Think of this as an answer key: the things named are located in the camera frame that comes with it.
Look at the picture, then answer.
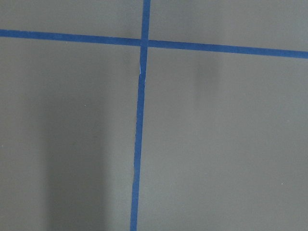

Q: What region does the blue tape strip crosswise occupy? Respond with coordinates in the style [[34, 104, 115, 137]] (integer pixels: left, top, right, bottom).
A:
[[0, 29, 308, 59]]

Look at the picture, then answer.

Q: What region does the blue tape strip lengthwise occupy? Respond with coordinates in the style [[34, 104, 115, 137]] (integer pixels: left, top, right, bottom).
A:
[[129, 0, 151, 231]]

